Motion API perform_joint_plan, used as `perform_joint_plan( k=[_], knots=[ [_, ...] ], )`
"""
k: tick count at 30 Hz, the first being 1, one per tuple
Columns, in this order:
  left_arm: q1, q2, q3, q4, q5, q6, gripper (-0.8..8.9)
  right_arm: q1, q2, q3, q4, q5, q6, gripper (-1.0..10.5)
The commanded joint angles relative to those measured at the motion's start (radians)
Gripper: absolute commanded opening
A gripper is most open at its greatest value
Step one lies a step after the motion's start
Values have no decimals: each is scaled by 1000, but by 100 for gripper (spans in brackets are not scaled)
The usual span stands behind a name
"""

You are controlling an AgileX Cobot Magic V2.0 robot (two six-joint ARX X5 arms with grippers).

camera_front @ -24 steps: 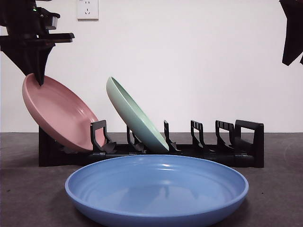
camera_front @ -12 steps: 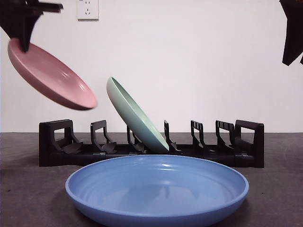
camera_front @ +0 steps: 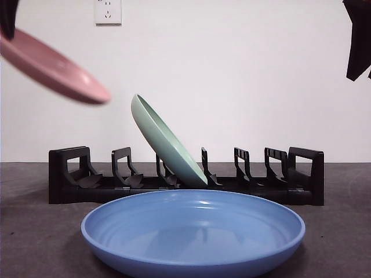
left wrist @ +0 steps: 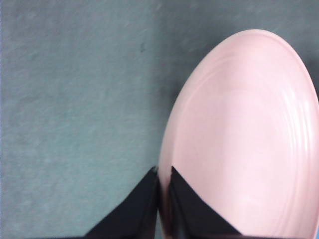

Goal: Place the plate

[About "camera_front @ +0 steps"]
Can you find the pink plate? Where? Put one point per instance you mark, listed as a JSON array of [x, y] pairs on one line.
[[52, 66]]

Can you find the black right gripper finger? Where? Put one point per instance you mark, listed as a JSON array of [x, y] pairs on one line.
[[360, 43], [370, 74]]

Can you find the blue plate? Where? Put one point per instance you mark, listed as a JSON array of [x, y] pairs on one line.
[[191, 231]]

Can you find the black plastic dish rack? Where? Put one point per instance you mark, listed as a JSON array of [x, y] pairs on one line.
[[304, 173]]

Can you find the white wall socket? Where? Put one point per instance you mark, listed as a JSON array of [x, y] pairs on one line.
[[108, 13]]

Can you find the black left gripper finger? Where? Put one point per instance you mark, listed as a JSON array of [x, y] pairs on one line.
[[7, 17]]

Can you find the pale green plate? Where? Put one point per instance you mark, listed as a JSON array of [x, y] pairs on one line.
[[168, 144]]

